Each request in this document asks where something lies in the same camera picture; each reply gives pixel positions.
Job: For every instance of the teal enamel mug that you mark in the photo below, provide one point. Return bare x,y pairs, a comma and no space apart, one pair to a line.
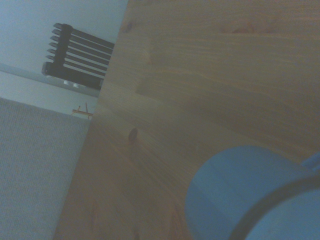
225,195

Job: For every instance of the black slatted rack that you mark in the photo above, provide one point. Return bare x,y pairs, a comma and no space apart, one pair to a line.
75,57

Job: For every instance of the small wooden stick frame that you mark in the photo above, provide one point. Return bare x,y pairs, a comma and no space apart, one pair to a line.
82,112

